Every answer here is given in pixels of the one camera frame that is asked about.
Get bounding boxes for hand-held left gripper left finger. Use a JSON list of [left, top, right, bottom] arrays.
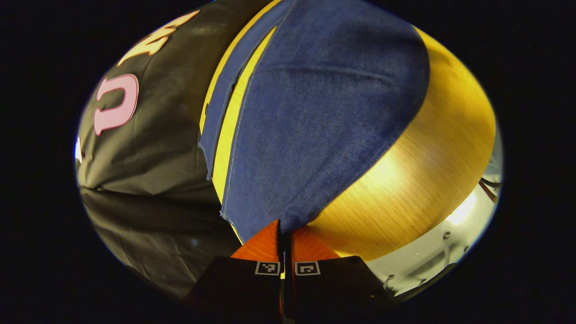
[[186, 219, 283, 324]]

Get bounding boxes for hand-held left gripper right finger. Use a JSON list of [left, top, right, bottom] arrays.
[[284, 225, 393, 324]]

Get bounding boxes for blue denim jeans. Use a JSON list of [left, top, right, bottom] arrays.
[[198, 0, 431, 243]]

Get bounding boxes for black backdrop cloth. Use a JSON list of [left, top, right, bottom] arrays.
[[74, 0, 270, 300]]

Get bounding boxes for dark red cable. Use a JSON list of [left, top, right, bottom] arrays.
[[478, 178, 501, 204]]

